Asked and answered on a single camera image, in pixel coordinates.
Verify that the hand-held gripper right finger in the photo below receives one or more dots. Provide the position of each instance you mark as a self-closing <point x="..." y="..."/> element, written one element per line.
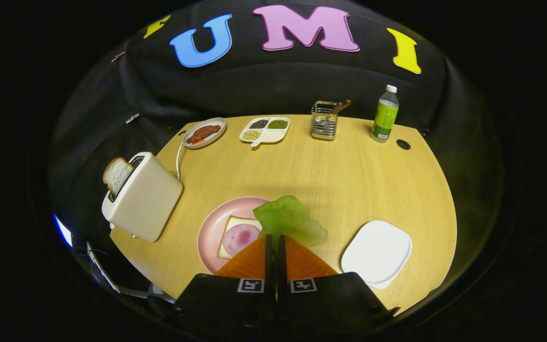
<point x="281" y="259"/>

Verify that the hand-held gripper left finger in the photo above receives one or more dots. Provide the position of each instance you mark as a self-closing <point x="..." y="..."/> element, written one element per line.
<point x="269" y="259"/>

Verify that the green lettuce leaf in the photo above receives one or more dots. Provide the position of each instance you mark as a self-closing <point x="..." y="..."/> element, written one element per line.
<point x="287" y="218"/>

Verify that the toasted bread slice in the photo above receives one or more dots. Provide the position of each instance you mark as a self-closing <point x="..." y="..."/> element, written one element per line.
<point x="117" y="173"/>

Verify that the pink ham slice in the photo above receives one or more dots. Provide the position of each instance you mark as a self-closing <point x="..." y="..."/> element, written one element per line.
<point x="238" y="240"/>

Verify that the white bread slice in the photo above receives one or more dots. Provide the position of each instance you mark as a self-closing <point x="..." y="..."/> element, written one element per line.
<point x="233" y="221"/>

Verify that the pink round plate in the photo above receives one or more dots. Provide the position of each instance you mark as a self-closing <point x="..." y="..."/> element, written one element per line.
<point x="212" y="228"/>

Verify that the white square plate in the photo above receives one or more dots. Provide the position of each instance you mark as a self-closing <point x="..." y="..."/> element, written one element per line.
<point x="375" y="251"/>

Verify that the white divided tray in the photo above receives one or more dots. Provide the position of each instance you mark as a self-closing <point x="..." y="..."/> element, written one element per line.
<point x="273" y="136"/>

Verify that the pile of yellow beans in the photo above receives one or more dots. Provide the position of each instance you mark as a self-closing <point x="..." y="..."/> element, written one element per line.
<point x="251" y="135"/>

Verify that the white oval meat plate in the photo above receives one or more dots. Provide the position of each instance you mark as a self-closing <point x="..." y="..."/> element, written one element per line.
<point x="216" y="136"/>

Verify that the pile of green beans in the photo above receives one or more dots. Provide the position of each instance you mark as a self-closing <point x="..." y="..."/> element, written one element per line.
<point x="278" y="124"/>

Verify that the pile of dark beans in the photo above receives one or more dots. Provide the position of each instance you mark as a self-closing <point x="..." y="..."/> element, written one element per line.
<point x="259" y="124"/>

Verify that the white toaster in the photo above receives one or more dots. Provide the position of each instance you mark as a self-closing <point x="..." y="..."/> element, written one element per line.
<point x="147" y="199"/>

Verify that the metal mesh utensil holder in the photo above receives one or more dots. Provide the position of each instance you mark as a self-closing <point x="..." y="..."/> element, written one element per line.
<point x="323" y="128"/>

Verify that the brown meat pieces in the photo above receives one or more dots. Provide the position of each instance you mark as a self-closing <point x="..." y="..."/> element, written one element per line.
<point x="204" y="133"/>

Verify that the wooden spoon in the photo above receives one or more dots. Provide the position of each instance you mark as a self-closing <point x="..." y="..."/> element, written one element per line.
<point x="341" y="106"/>

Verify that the green label bottle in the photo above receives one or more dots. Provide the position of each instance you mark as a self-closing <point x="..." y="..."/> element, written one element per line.
<point x="385" y="118"/>

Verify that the black backdrop cloth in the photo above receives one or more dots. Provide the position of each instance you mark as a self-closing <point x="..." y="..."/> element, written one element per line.
<point x="278" y="80"/>

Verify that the white clip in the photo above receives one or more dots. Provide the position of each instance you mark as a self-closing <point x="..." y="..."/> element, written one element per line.
<point x="132" y="118"/>

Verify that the pink clip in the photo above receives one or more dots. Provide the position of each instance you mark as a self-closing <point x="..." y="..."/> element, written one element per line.
<point x="117" y="56"/>

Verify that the white metal frame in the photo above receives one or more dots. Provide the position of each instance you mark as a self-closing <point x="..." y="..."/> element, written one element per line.
<point x="100" y="270"/>

